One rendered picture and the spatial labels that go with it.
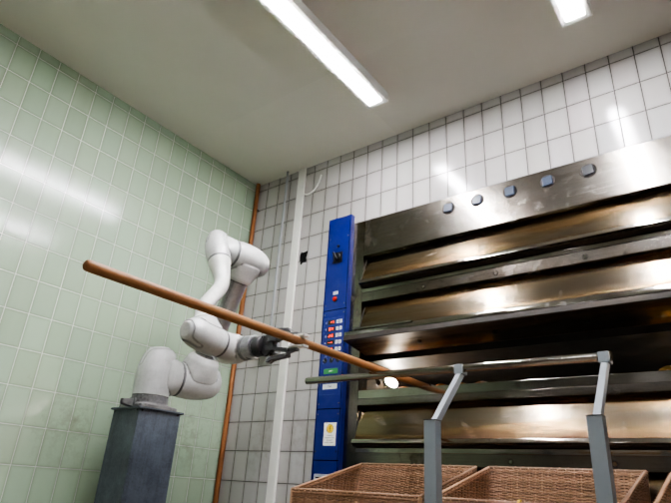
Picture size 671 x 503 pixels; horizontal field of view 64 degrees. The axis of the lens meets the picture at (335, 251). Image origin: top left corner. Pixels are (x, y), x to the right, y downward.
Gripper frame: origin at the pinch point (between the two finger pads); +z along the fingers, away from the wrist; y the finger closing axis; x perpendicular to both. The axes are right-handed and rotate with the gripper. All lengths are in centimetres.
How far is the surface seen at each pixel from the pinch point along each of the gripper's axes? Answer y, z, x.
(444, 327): -19, 23, -65
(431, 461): 36, 40, -20
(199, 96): -140, -83, 5
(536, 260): -48, 59, -80
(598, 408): 22, 88, -25
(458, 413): 13, 21, -82
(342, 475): 40, -24, -63
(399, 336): -19, -1, -68
